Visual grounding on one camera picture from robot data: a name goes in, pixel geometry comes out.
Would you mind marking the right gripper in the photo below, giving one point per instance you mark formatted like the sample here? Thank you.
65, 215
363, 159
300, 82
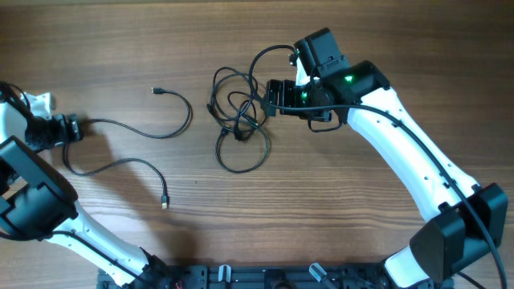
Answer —
287, 87

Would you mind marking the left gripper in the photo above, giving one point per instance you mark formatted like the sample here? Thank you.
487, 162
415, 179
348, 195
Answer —
59, 135

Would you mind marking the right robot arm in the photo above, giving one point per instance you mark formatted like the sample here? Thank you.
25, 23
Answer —
464, 220

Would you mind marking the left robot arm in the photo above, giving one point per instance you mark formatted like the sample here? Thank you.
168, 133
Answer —
47, 206

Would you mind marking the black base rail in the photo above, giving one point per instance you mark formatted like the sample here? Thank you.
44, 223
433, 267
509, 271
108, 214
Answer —
346, 276

